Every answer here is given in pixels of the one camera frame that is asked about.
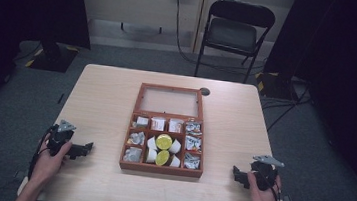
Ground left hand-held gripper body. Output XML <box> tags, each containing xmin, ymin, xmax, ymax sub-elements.
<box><xmin>46</xmin><ymin>118</ymin><xmax>78</xmax><ymax>160</ymax></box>

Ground black floor cables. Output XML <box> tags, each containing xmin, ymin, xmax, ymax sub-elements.
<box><xmin>258</xmin><ymin>78</ymin><xmax>314</xmax><ymax>136</ymax></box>

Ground silver colourful-print packet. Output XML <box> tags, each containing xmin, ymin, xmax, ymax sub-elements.
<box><xmin>183</xmin><ymin>134</ymin><xmax>204</xmax><ymax>153</ymax></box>
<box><xmin>184</xmin><ymin>120</ymin><xmax>203</xmax><ymax>137</ymax></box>
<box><xmin>182</xmin><ymin>151</ymin><xmax>202</xmax><ymax>171</ymax></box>

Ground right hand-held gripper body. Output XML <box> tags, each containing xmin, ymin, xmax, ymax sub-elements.
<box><xmin>248</xmin><ymin>154</ymin><xmax>286</xmax><ymax>194</ymax></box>

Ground white red-print packet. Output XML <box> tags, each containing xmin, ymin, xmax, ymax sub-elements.
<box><xmin>167</xmin><ymin>118</ymin><xmax>184</xmax><ymax>134</ymax></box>
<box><xmin>149</xmin><ymin>116</ymin><xmax>167</xmax><ymax>132</ymax></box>

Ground black curtain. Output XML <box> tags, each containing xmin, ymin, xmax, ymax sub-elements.
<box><xmin>0</xmin><ymin>0</ymin><xmax>97</xmax><ymax>139</ymax></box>
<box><xmin>249</xmin><ymin>0</ymin><xmax>357</xmax><ymax>201</ymax></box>

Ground left hand-held gripper black cable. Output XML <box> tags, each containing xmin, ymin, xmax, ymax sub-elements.
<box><xmin>26</xmin><ymin>122</ymin><xmax>58</xmax><ymax>183</ymax></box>

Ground plain silver packet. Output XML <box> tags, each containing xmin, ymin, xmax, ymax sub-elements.
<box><xmin>127</xmin><ymin>130</ymin><xmax>147</xmax><ymax>147</ymax></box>
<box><xmin>122</xmin><ymin>145</ymin><xmax>143</xmax><ymax>164</ymax></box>

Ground wooden compartment box with lid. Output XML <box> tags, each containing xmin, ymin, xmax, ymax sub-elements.
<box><xmin>118</xmin><ymin>80</ymin><xmax>213</xmax><ymax>179</ymax></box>

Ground person's right hand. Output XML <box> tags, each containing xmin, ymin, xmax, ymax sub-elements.
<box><xmin>244</xmin><ymin>171</ymin><xmax>283</xmax><ymax>201</ymax></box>

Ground black stand base yellow tape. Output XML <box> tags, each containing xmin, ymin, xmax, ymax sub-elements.
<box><xmin>252</xmin><ymin>69</ymin><xmax>302</xmax><ymax>102</ymax></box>
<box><xmin>24</xmin><ymin>39</ymin><xmax>81</xmax><ymax>75</ymax></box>

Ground person's left hand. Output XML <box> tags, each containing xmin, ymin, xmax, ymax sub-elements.
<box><xmin>30</xmin><ymin>133</ymin><xmax>74</xmax><ymax>187</ymax></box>

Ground pile of yellow-lidded white pods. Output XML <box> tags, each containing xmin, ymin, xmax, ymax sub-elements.
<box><xmin>144</xmin><ymin>131</ymin><xmax>185</xmax><ymax>169</ymax></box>

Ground white grey packet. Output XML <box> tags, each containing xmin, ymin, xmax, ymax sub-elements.
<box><xmin>131</xmin><ymin>115</ymin><xmax>151</xmax><ymax>131</ymax></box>

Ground black folding chair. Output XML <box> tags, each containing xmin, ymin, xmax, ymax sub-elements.
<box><xmin>193</xmin><ymin>0</ymin><xmax>278</xmax><ymax>87</ymax></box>

